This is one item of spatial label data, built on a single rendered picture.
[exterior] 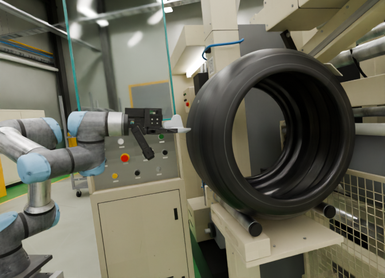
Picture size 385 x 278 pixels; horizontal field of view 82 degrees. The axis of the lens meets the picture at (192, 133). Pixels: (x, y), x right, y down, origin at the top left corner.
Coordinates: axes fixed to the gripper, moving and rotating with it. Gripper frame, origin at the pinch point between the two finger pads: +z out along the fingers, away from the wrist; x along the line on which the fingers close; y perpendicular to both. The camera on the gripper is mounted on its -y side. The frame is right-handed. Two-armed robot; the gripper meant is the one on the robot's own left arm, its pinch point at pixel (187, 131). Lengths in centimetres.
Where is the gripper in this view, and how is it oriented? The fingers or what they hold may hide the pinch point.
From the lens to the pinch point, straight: 73.8
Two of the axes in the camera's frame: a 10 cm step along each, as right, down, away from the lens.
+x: -2.2, -0.5, 9.7
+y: 0.1, -10.0, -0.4
